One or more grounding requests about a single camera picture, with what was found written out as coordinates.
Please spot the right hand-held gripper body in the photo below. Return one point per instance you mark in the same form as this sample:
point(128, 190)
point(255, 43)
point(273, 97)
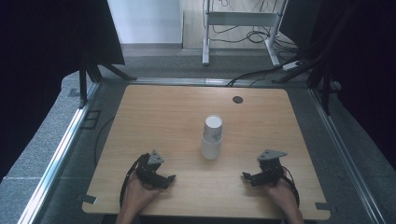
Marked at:
point(269, 169)

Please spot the person's right hand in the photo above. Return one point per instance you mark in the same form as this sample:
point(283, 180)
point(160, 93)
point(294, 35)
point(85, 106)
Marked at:
point(281, 191)

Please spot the black tripod stand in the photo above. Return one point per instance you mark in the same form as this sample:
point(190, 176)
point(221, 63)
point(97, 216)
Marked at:
point(90, 70)

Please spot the black metal stand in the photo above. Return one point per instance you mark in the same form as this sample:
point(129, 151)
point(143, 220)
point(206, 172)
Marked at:
point(325, 90)

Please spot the white power strip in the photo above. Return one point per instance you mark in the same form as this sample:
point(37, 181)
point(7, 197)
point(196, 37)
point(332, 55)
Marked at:
point(291, 65)

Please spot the black curtain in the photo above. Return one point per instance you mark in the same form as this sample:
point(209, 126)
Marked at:
point(358, 62)
point(46, 62)

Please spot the white metal desk frame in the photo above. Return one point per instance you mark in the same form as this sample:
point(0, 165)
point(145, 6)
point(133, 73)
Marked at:
point(239, 18)

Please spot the aluminium floor rail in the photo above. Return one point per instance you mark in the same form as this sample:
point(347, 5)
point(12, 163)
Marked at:
point(345, 149)
point(59, 155)

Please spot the dark round table grommet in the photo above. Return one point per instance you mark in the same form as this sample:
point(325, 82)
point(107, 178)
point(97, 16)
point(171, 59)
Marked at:
point(237, 99)

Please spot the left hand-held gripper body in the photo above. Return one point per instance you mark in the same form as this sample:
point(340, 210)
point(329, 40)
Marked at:
point(148, 171)

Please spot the person's left hand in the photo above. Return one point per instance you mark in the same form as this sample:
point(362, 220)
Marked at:
point(138, 193)

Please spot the black tape rectangle outline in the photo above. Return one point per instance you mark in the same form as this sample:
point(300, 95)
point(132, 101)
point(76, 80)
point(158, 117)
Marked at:
point(84, 119)

